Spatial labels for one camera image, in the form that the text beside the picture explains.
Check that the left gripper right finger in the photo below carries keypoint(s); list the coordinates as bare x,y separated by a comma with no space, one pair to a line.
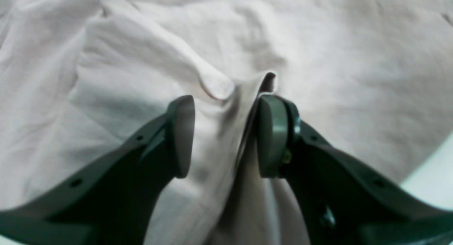
343,200

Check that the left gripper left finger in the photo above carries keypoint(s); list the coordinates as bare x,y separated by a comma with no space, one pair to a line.
111,200

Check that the mauve t-shirt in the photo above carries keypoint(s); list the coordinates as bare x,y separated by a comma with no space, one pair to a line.
78,77

